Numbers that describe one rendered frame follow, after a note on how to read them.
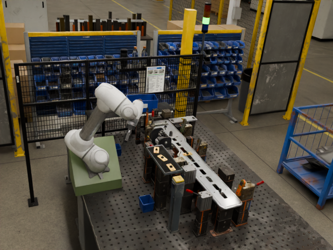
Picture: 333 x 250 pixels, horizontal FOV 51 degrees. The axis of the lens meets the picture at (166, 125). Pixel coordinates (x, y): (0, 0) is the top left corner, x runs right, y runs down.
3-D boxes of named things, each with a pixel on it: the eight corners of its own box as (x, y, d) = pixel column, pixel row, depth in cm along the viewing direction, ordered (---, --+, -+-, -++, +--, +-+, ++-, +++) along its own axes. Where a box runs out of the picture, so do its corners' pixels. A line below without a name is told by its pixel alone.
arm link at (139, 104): (139, 120, 299) (125, 115, 299) (145, 102, 299) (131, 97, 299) (139, 120, 288) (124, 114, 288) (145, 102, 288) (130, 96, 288)
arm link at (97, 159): (98, 177, 284) (102, 171, 265) (81, 162, 283) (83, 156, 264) (110, 162, 292) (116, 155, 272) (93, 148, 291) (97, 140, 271)
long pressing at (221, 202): (247, 204, 248) (248, 202, 248) (220, 211, 240) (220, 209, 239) (168, 119, 359) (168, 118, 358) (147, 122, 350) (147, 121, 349)
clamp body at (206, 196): (208, 235, 258) (215, 196, 242) (195, 239, 254) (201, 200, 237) (202, 226, 266) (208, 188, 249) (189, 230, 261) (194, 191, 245)
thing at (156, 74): (164, 92, 382) (166, 64, 368) (144, 93, 374) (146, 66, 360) (163, 91, 384) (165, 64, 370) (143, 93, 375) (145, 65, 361)
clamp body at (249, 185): (250, 224, 273) (259, 186, 256) (234, 228, 267) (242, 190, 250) (242, 215, 281) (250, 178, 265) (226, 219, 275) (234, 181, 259)
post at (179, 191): (179, 231, 260) (185, 182, 240) (170, 233, 257) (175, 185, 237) (175, 224, 266) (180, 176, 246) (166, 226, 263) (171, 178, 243)
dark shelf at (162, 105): (174, 112, 373) (174, 109, 371) (89, 122, 338) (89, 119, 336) (166, 104, 390) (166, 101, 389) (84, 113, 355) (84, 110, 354)
